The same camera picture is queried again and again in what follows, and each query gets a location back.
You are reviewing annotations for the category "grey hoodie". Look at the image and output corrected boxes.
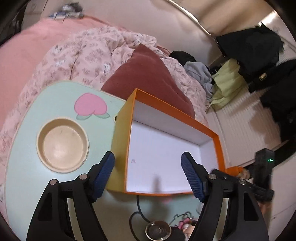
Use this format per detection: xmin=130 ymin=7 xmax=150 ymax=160
xmin=184 ymin=61 xmax=215 ymax=100

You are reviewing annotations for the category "dark red corduroy pillow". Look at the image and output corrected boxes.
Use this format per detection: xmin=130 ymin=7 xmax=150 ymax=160
xmin=101 ymin=44 xmax=196 ymax=118

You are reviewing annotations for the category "blue grey clothes pile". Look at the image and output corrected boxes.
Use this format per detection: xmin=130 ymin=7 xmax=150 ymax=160
xmin=48 ymin=3 xmax=85 ymax=21

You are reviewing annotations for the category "black cable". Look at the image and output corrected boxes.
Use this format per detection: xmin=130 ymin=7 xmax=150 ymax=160
xmin=129 ymin=195 xmax=151 ymax=241

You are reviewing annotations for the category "white slatted panel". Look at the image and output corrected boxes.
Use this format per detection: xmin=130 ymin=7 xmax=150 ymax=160
xmin=206 ymin=42 xmax=296 ymax=167

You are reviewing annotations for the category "yellow-green garment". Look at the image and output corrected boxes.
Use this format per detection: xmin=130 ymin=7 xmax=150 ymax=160
xmin=206 ymin=58 xmax=249 ymax=110

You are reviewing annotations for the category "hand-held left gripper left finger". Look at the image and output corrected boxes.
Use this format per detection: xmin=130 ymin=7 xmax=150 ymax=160
xmin=26 ymin=151 xmax=115 ymax=241

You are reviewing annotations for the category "orange cardboard box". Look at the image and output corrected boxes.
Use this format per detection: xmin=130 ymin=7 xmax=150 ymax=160
xmin=106 ymin=88 xmax=226 ymax=197

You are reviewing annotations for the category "black clothing pile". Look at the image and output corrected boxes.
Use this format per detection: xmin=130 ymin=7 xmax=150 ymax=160
xmin=170 ymin=50 xmax=197 ymax=65

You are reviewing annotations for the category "pink floral blanket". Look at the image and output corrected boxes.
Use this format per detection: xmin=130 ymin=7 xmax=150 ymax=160
xmin=0 ymin=25 xmax=208 ymax=167

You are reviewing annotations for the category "small orange box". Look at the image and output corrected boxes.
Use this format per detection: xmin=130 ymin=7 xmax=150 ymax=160
xmin=226 ymin=166 xmax=243 ymax=177

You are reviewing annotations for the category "black hanging garment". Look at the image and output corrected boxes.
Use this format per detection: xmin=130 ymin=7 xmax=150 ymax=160
xmin=215 ymin=22 xmax=296 ymax=142

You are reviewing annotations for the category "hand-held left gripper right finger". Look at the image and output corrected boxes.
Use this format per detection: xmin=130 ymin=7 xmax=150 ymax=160
xmin=181 ymin=152 xmax=270 ymax=241

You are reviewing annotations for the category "small cartoon figurine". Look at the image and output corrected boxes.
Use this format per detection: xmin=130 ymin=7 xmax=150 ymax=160
xmin=179 ymin=218 xmax=197 ymax=239

